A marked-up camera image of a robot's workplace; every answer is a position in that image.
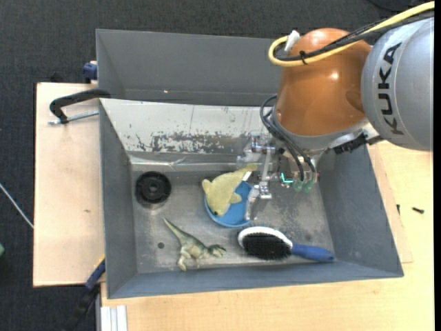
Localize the black cylinder on white bracket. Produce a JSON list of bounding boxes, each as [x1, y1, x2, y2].
[[329, 129, 380, 155]]

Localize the green toy dinosaur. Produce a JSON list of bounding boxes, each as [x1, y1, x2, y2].
[[163, 217, 227, 272]]

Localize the blue handled black brush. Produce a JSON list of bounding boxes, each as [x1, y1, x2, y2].
[[237, 225, 336, 263]]

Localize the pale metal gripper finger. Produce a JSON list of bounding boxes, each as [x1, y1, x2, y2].
[[243, 181, 274, 222], [236, 134, 276, 168]]

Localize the grey metal bin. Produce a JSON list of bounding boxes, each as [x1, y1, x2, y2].
[[95, 28, 404, 299]]

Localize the yellow plush dolphin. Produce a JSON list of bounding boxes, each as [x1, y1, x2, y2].
[[201, 163, 259, 217]]

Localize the blue plastic bowl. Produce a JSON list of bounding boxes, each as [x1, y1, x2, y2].
[[203, 180, 255, 228]]

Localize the black plastic ring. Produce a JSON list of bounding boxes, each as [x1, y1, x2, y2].
[[134, 170, 172, 205]]

